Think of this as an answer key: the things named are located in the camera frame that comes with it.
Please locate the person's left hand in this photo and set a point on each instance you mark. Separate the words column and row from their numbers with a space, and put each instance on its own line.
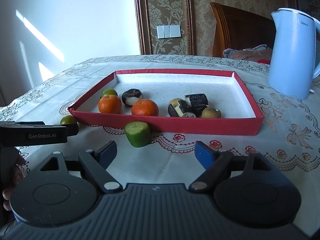
column 17, row 177

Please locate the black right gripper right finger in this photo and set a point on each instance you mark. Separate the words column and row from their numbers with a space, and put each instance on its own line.
column 218, row 167

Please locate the orange mandarin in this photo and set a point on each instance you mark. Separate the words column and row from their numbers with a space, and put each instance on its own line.
column 109, row 104
column 145, row 107

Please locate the right orange mandarin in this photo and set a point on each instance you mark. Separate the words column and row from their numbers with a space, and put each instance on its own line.
column 145, row 107

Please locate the dark round fruit chunk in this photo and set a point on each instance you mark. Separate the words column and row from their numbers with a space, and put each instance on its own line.
column 197, row 102

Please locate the light blue electric kettle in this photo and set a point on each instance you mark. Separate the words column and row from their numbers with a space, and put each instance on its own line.
column 293, row 63

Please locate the red shallow cardboard tray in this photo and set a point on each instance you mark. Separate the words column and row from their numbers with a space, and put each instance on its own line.
column 224, row 90

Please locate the dark peeled fruit chunk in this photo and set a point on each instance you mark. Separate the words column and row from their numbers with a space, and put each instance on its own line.
column 131, row 96

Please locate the white wall switch panel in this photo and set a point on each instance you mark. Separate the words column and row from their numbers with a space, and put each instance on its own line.
column 168, row 31

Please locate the small brown longan fruit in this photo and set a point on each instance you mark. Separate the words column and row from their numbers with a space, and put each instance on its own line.
column 210, row 112

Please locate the green cucumber piece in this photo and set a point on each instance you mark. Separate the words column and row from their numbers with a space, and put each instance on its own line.
column 138, row 133

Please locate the green tomato outside tray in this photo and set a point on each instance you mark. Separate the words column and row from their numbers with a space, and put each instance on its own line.
column 68, row 119

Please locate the folded bedding pile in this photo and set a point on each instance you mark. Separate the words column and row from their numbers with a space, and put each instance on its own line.
column 259, row 54

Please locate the purple eggplant piece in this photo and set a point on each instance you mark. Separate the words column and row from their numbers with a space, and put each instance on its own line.
column 177, row 107

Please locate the white floral tablecloth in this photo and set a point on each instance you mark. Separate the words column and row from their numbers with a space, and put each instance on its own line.
column 289, row 135

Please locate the left orange mandarin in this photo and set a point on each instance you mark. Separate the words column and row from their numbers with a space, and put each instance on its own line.
column 109, row 104

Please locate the green tomato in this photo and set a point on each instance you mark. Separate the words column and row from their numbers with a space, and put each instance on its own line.
column 109, row 91

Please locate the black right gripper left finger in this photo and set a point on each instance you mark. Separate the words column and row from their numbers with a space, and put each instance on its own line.
column 92, row 166

